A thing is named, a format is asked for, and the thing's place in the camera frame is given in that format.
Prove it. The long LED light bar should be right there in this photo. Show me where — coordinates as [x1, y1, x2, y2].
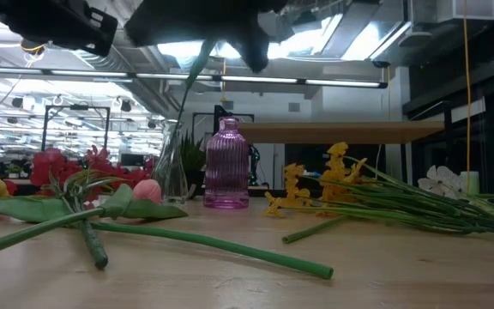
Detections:
[0, 65, 389, 89]

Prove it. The wooden shelf with black legs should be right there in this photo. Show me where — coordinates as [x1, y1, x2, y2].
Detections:
[237, 101, 461, 194]

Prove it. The black round overhead fixture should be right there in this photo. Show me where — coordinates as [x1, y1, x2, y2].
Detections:
[20, 37, 50, 56]

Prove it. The pale green cylinder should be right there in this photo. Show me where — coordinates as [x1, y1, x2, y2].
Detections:
[460, 170, 481, 195]

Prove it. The red tulip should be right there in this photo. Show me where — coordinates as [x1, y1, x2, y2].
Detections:
[167, 39, 217, 203]

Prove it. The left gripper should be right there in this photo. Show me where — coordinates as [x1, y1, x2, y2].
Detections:
[0, 0, 119, 58]

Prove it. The red flower bunch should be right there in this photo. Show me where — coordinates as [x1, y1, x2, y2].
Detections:
[30, 144, 156, 271]

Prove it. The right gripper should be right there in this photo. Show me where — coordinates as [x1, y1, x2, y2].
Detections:
[124, 0, 289, 75]

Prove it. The potted green plant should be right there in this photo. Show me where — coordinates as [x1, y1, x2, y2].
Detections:
[180, 130, 208, 198]

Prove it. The yellow cable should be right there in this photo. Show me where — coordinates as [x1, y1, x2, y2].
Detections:
[462, 0, 474, 194]

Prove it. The purple ribbed glass vase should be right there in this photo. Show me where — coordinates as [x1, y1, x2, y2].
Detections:
[202, 116, 251, 210]

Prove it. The pink tulip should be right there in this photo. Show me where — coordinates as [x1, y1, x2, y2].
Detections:
[0, 179, 189, 263]

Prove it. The clear glass vase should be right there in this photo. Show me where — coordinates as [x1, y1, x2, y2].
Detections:
[151, 119, 190, 206]

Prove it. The white flower bunch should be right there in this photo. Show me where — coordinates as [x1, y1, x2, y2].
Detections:
[416, 152, 494, 235]

